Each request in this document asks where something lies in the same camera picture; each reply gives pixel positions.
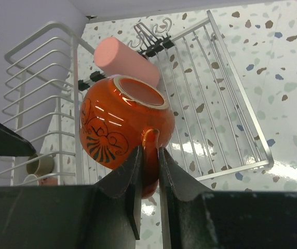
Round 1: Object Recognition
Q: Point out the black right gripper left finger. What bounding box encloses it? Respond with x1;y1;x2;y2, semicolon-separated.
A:
0;146;143;248

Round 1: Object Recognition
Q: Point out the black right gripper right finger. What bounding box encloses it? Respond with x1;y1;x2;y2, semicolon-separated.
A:
158;148;297;248

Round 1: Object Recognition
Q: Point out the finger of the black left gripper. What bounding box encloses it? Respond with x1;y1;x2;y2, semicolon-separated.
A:
0;123;36;157

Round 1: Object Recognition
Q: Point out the grey beige mug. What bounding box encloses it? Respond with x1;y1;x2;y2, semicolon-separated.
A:
26;156;55;176

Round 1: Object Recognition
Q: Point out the pink textured mug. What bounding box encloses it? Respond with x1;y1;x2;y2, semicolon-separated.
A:
23;174;58;186

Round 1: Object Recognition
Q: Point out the orange red mug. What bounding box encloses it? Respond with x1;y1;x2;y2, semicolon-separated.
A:
79;75;175;199

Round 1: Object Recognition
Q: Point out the pink tumbler cup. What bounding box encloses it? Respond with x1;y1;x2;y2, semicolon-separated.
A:
93;37;160;88

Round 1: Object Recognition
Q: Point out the metal wire dish rack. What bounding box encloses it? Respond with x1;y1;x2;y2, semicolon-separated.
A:
0;12;274;186

